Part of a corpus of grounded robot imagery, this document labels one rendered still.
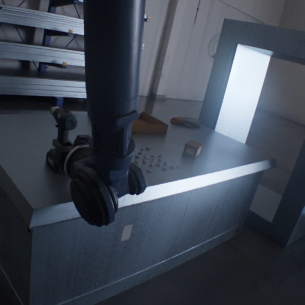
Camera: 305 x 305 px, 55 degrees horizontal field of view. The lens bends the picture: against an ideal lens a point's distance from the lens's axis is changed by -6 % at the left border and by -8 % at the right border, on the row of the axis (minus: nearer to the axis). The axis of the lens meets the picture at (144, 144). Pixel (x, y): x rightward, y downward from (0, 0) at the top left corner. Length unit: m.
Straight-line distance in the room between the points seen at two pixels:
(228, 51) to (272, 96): 8.55
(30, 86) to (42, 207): 3.91
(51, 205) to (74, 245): 0.28
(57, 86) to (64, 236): 3.96
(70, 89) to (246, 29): 3.18
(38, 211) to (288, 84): 10.43
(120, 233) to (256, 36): 1.90
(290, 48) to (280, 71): 8.74
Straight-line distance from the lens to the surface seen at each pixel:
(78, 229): 1.19
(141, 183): 0.93
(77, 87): 5.14
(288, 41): 2.51
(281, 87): 11.13
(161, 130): 2.02
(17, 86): 4.75
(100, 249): 1.34
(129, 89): 0.67
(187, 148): 1.71
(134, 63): 0.65
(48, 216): 1.01
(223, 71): 2.76
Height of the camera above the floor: 1.18
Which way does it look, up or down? 18 degrees down
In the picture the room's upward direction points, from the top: 13 degrees clockwise
